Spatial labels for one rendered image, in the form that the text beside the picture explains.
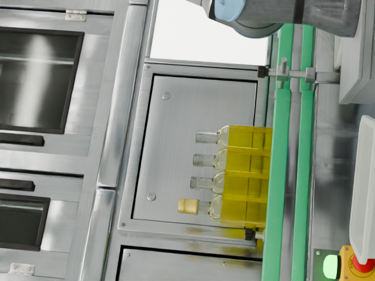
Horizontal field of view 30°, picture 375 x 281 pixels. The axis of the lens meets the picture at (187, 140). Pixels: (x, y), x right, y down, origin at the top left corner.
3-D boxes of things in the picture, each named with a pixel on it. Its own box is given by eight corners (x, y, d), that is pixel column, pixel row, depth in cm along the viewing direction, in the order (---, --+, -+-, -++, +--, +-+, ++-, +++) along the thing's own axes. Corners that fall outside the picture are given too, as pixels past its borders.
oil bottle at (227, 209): (304, 208, 159) (210, 200, 161) (306, 200, 154) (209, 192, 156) (303, 232, 157) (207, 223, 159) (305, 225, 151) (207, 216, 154)
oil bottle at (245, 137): (307, 139, 166) (217, 132, 168) (309, 129, 161) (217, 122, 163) (306, 161, 164) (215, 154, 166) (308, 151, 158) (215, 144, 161)
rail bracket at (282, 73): (310, 92, 163) (256, 88, 164) (317, 55, 148) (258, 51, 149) (309, 103, 162) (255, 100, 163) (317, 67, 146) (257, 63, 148)
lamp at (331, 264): (338, 258, 134) (322, 257, 134) (341, 252, 130) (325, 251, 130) (337, 281, 132) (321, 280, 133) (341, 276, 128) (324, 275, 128)
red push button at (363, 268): (350, 253, 129) (353, 248, 126) (372, 255, 128) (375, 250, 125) (350, 275, 127) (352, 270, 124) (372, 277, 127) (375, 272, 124)
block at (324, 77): (341, 90, 161) (311, 88, 161) (347, 70, 152) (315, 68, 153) (341, 104, 159) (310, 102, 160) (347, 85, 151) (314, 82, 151)
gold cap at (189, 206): (197, 218, 157) (177, 216, 158) (198, 207, 160) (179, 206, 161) (197, 207, 155) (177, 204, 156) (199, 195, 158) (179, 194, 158)
